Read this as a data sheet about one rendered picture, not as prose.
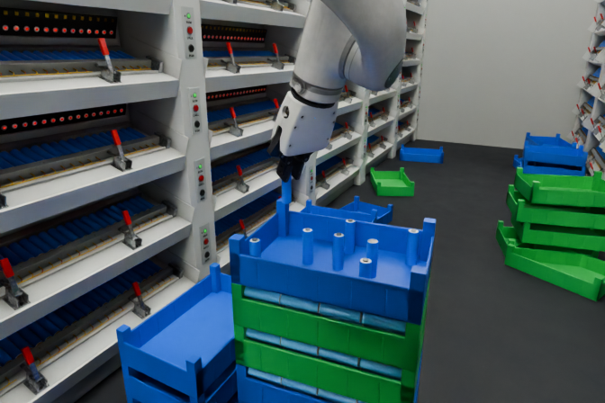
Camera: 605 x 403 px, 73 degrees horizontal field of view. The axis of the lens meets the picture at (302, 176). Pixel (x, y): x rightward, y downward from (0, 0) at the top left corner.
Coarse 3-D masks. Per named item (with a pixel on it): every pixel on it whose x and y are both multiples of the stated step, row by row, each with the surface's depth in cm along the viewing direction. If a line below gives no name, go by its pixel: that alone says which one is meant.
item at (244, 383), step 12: (420, 360) 76; (240, 372) 71; (240, 384) 72; (252, 384) 71; (264, 384) 70; (240, 396) 73; (252, 396) 72; (264, 396) 71; (276, 396) 70; (288, 396) 69; (300, 396) 68
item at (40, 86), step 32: (0, 32) 81; (32, 32) 86; (64, 32) 92; (96, 32) 99; (0, 64) 72; (32, 64) 77; (64, 64) 82; (96, 64) 88; (128, 64) 96; (160, 64) 101; (0, 96) 67; (32, 96) 72; (64, 96) 77; (96, 96) 83; (128, 96) 90; (160, 96) 99
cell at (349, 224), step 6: (348, 222) 73; (354, 222) 73; (348, 228) 74; (354, 228) 74; (348, 234) 74; (354, 234) 74; (348, 240) 74; (354, 240) 75; (348, 246) 75; (354, 246) 75; (348, 252) 75
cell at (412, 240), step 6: (408, 234) 70; (414, 234) 69; (408, 240) 70; (414, 240) 69; (408, 246) 70; (414, 246) 70; (408, 252) 70; (414, 252) 70; (408, 258) 71; (414, 258) 70; (408, 264) 71; (414, 264) 71
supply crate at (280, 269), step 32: (288, 224) 82; (320, 224) 80; (384, 224) 75; (256, 256) 64; (288, 256) 74; (320, 256) 74; (352, 256) 74; (384, 256) 74; (256, 288) 65; (288, 288) 63; (320, 288) 60; (352, 288) 58; (384, 288) 57; (416, 288) 55; (416, 320) 56
